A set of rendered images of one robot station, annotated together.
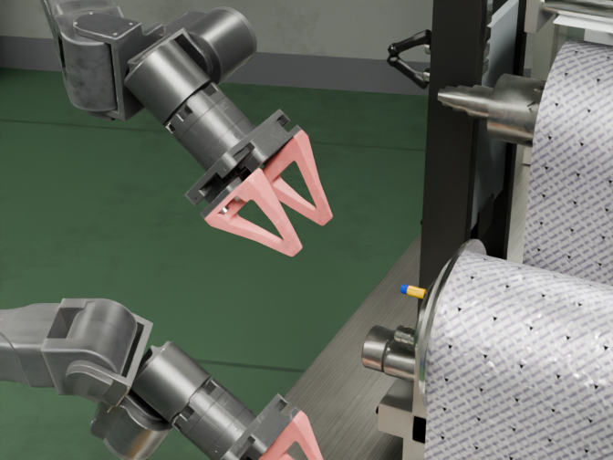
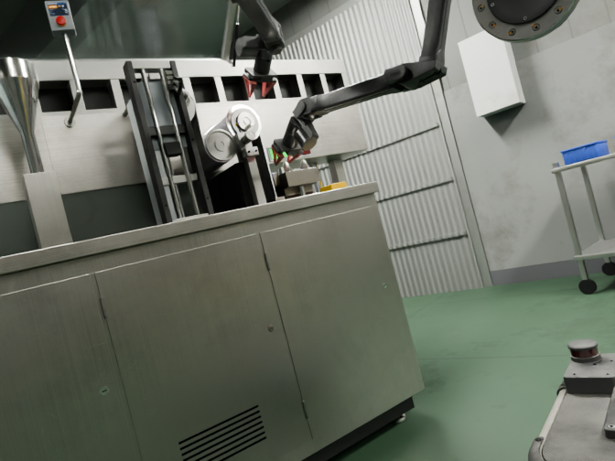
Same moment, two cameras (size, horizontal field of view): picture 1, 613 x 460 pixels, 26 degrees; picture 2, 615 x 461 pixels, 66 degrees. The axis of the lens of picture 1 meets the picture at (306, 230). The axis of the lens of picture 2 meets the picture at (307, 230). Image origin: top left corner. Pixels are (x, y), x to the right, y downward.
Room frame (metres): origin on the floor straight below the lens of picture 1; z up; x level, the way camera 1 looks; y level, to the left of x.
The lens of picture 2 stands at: (2.42, 0.90, 0.78)
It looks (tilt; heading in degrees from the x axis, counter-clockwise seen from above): 0 degrees down; 210
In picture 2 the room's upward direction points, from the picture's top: 14 degrees counter-clockwise
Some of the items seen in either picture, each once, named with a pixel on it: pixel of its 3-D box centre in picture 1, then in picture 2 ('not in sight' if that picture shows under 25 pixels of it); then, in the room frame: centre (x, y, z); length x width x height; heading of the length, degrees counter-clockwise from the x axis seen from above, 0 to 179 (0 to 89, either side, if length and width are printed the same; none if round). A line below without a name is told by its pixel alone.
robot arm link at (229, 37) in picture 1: (165, 57); (258, 44); (1.09, 0.12, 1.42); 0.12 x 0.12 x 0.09; 60
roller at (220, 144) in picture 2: not in sight; (209, 154); (0.97, -0.29, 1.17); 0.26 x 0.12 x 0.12; 64
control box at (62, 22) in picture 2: not in sight; (60, 17); (1.40, -0.39, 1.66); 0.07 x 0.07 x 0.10; 51
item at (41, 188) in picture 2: not in sight; (37, 171); (1.52, -0.54, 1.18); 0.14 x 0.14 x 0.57
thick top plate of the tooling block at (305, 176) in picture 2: not in sight; (279, 187); (0.69, -0.19, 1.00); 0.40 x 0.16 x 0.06; 64
